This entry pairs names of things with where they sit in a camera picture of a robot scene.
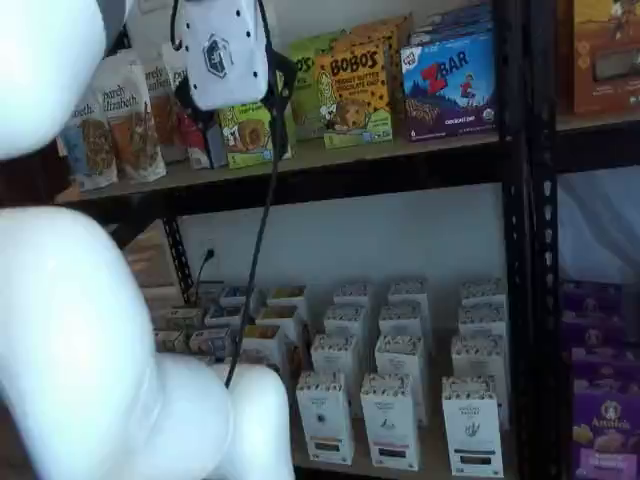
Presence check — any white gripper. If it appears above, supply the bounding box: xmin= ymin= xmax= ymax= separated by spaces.
xmin=173 ymin=0 xmax=297 ymax=169

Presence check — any green Bobo's box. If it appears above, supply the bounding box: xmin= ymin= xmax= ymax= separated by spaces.
xmin=218 ymin=99 xmax=295 ymax=170
xmin=287 ymin=47 xmax=326 ymax=142
xmin=288 ymin=30 xmax=349 ymax=57

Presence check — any yellow Bobo's box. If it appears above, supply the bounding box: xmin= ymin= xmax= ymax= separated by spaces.
xmin=348 ymin=13 xmax=415 ymax=126
xmin=329 ymin=27 xmax=404 ymax=139
xmin=312 ymin=41 xmax=395 ymax=150

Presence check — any black metal shelf rack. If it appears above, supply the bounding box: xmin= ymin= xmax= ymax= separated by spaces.
xmin=527 ymin=0 xmax=640 ymax=480
xmin=49 ymin=0 xmax=532 ymax=480

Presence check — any green oatmeal box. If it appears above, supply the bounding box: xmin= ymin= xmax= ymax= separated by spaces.
xmin=163 ymin=307 xmax=205 ymax=329
xmin=151 ymin=328 xmax=190 ymax=354
xmin=193 ymin=282 xmax=224 ymax=304

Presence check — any blue Z Bar box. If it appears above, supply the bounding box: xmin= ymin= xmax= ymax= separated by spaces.
xmin=408 ymin=3 xmax=496 ymax=49
xmin=398 ymin=30 xmax=500 ymax=143

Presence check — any white box pink strip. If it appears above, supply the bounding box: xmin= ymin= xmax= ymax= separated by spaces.
xmin=377 ymin=302 xmax=432 ymax=351
xmin=359 ymin=372 xmax=422 ymax=471
xmin=387 ymin=278 xmax=430 ymax=306
xmin=373 ymin=332 xmax=429 ymax=426

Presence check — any white box grey strip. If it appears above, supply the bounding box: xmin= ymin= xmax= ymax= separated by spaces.
xmin=459 ymin=278 xmax=507 ymax=307
xmin=449 ymin=332 xmax=510 ymax=431
xmin=457 ymin=303 xmax=507 ymax=337
xmin=441 ymin=375 xmax=505 ymax=477

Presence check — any orange brown snack box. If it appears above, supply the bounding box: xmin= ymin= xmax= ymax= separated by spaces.
xmin=571 ymin=0 xmax=640 ymax=116

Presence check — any purple Annie's box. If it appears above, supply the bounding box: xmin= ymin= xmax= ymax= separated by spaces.
xmin=571 ymin=387 xmax=640 ymax=480
xmin=559 ymin=280 xmax=625 ymax=314
xmin=562 ymin=309 xmax=629 ymax=351
xmin=569 ymin=346 xmax=640 ymax=396

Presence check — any granola bag red label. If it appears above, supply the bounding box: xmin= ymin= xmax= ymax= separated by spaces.
xmin=175 ymin=107 xmax=211 ymax=170

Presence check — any granola bag orange label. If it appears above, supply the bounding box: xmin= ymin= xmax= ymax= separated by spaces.
xmin=92 ymin=62 xmax=168 ymax=184
xmin=164 ymin=43 xmax=192 ymax=101
xmin=141 ymin=49 xmax=187 ymax=165

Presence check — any dark brown cabinet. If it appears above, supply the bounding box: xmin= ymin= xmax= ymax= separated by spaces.
xmin=0 ymin=144 xmax=66 ymax=209

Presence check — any white plastic sheet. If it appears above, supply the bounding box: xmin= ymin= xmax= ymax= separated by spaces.
xmin=555 ymin=167 xmax=640 ymax=284

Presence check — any short black loop cable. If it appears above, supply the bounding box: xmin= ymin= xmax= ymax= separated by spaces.
xmin=168 ymin=0 xmax=184 ymax=52

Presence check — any black power plug cord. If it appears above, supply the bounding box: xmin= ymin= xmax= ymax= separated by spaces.
xmin=194 ymin=247 xmax=217 ymax=306

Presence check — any long black cable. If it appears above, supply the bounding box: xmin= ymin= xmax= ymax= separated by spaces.
xmin=223 ymin=0 xmax=281 ymax=390

